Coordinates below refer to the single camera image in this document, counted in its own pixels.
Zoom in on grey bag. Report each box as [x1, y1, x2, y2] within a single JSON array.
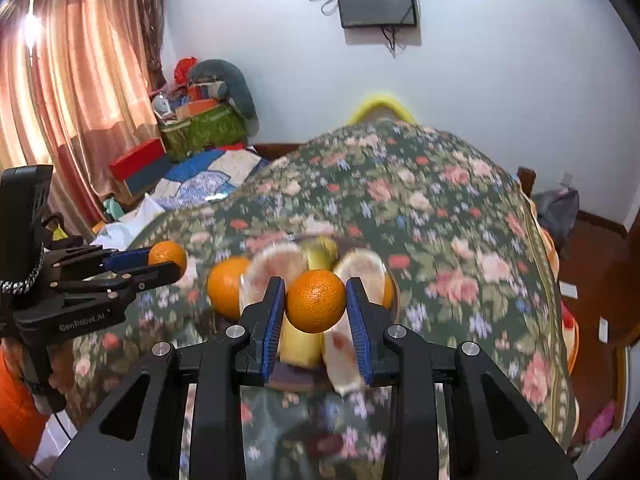
[[532, 188, 581, 252]]

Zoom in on pink slipper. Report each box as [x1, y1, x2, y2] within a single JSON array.
[[587, 399, 617, 442]]

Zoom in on red fabric bundle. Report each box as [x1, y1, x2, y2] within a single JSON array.
[[173, 57, 199, 84]]

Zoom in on purple plate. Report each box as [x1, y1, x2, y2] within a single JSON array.
[[239, 270, 401, 392]]

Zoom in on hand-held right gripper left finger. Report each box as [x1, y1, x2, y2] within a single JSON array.
[[50, 276, 287, 480]]

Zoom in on small black monitor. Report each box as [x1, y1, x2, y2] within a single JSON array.
[[335, 0, 419, 30]]

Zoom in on greenish sugarcane piece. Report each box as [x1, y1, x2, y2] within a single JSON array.
[[278, 237, 322, 369]]

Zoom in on floral blanket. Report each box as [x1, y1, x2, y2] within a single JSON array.
[[70, 119, 582, 480]]

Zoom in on blue patchwork quilt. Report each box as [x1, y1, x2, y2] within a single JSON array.
[[159, 147, 264, 212]]

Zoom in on orange box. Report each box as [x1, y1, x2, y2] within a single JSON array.
[[174, 98, 221, 122]]

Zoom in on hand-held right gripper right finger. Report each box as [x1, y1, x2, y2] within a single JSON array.
[[345, 276, 578, 480]]

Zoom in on white cloth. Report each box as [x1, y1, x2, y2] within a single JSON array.
[[92, 194, 172, 252]]

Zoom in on small orange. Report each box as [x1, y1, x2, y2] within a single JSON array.
[[148, 240, 188, 282]]

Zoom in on black monitor cable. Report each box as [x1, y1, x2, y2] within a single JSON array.
[[320, 0, 407, 57]]

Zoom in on yellow hoop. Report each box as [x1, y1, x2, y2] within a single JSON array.
[[347, 90, 419, 126]]

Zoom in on pink curtain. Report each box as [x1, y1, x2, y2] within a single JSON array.
[[0, 0, 163, 243]]

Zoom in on green storage box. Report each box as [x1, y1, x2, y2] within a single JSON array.
[[159, 104, 250, 162]]

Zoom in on dark red date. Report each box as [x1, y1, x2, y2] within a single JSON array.
[[306, 433, 345, 457]]

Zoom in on yellow sugarcane piece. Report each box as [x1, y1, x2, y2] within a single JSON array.
[[305, 236, 340, 368]]

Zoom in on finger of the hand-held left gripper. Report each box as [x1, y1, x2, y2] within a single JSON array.
[[47, 246, 156, 281], [50, 260, 182, 307]]

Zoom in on pomelo wedge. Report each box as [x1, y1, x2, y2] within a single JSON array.
[[239, 243, 309, 313], [322, 248, 390, 397]]

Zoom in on brown patterned curtain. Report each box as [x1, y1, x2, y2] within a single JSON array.
[[131, 0, 169, 92]]

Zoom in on red box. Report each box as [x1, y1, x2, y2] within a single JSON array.
[[108, 137, 167, 182]]

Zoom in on wooden wardrobe frame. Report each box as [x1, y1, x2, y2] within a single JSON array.
[[596, 217, 640, 358]]

